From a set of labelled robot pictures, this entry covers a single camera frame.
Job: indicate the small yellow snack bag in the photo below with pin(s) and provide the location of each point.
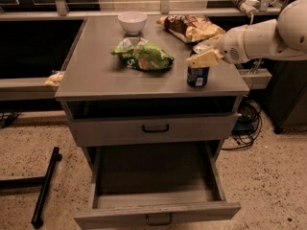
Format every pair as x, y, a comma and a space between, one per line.
54, 79

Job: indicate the white bowl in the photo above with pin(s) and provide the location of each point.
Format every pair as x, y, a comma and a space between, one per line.
132, 22

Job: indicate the black metal floor stand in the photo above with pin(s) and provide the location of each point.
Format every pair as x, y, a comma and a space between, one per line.
43, 182

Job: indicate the blue pepsi can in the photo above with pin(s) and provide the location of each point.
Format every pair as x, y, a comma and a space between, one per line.
197, 74

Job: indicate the green chip bag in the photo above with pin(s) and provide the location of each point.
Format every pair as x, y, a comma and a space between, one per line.
140, 54

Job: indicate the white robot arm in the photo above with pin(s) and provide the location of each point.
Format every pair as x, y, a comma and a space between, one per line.
284, 38

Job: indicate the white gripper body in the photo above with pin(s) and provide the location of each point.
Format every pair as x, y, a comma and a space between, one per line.
230, 47

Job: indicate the dark grey side cabinet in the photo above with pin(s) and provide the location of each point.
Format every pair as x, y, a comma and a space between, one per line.
285, 97

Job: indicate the brown yellow chip bag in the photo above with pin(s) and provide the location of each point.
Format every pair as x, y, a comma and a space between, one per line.
190, 28

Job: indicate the white power strip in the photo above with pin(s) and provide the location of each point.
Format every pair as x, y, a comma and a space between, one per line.
248, 7

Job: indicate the grey drawer cabinet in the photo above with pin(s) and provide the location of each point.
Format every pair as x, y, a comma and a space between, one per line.
96, 85

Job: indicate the open middle drawer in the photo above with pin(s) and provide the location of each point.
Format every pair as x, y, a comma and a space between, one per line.
155, 185

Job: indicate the closed top drawer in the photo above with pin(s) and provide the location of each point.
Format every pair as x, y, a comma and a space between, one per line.
150, 130

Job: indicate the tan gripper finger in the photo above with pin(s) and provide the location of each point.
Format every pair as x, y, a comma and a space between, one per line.
208, 44
204, 59

